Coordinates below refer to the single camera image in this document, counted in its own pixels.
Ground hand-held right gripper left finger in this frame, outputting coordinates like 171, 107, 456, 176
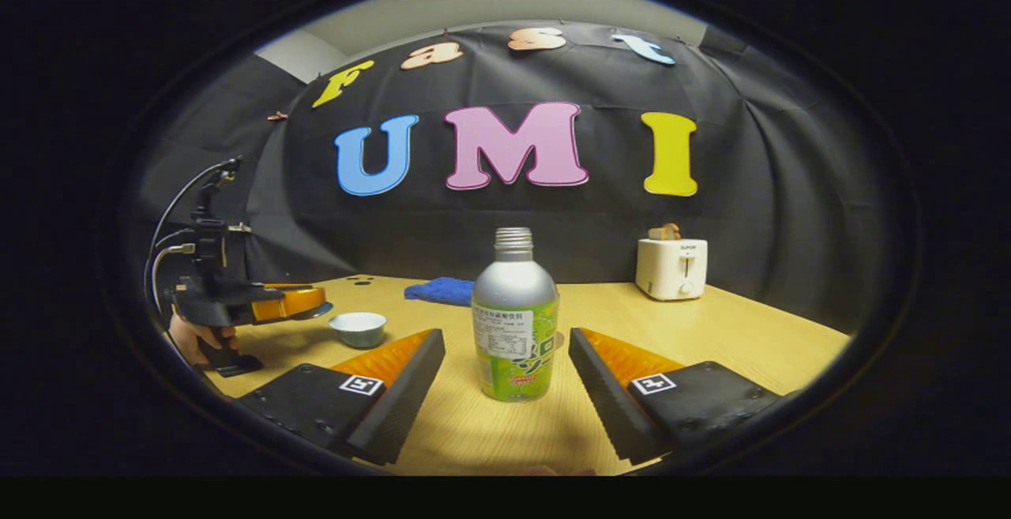
235, 329, 447, 467

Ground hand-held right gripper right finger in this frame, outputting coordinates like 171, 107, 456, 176
567, 327, 784, 466

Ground blue white teacup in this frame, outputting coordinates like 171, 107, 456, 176
329, 312, 388, 349

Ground silver green water bottle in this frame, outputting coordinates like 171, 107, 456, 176
471, 228, 560, 403

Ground blue cloth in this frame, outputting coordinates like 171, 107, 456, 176
404, 277, 475, 307

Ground white toaster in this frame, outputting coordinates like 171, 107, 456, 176
635, 239, 708, 301

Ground black backdrop cloth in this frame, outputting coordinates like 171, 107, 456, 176
138, 20, 889, 334

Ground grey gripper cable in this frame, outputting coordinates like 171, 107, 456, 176
150, 243, 196, 330
145, 157, 242, 299

